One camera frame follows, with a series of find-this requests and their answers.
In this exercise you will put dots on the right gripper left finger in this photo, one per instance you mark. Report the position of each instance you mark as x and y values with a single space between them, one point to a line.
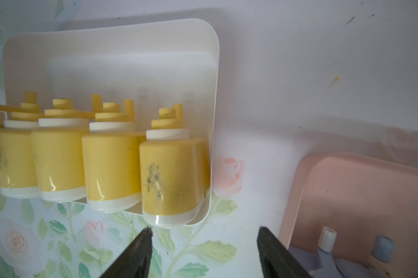
134 261

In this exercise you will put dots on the white rectangular tray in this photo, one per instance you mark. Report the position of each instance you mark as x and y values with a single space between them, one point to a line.
156 65

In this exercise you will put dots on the pink rectangular tray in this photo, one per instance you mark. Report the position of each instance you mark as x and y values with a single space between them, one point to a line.
359 198

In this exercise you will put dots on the blue sharpener with white nozzle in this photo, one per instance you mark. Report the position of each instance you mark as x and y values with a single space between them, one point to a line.
379 262

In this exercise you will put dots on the yellow sharpener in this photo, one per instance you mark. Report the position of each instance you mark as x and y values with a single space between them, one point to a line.
111 159
58 150
18 177
174 169

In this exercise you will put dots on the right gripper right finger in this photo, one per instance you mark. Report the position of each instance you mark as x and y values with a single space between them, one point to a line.
276 260

